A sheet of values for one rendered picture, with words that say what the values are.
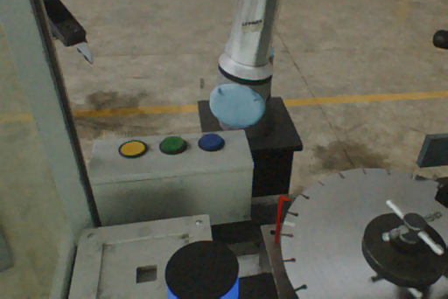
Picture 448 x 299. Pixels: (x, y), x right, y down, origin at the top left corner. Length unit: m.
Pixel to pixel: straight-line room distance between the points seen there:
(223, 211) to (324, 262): 0.33
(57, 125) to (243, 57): 0.39
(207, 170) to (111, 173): 0.16
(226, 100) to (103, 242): 0.38
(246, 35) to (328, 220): 0.40
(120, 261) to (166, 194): 0.20
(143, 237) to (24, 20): 0.31
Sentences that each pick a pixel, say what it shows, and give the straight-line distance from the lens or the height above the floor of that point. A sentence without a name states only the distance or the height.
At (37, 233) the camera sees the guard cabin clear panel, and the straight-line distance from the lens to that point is 0.62.
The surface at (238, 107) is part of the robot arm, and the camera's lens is 0.87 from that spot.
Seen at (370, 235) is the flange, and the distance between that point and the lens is 0.58.
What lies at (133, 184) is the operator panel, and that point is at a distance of 0.76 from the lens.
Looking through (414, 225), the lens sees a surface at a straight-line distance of 0.55.
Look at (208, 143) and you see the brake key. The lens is 0.78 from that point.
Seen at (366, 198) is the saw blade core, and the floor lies 0.95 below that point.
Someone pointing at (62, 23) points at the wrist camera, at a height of 1.05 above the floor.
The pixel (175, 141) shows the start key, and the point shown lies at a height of 0.91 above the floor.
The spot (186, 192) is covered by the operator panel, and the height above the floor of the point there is 0.84.
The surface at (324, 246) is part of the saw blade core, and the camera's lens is 0.56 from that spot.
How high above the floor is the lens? 1.38
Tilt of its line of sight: 37 degrees down
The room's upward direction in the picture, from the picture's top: 6 degrees clockwise
